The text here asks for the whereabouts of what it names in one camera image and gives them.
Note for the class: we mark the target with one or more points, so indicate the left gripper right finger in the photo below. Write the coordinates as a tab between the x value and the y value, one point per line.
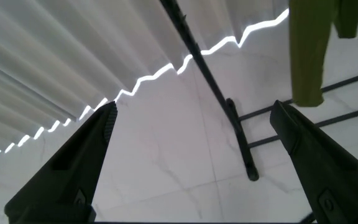
334	180

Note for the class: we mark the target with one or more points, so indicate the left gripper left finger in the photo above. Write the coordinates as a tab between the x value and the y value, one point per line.
70	177

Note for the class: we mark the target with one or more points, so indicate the green long-sleeved shirt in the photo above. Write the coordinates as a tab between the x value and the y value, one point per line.
309	46

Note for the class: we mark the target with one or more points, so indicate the black clothes rack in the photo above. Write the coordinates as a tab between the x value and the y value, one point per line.
197	56

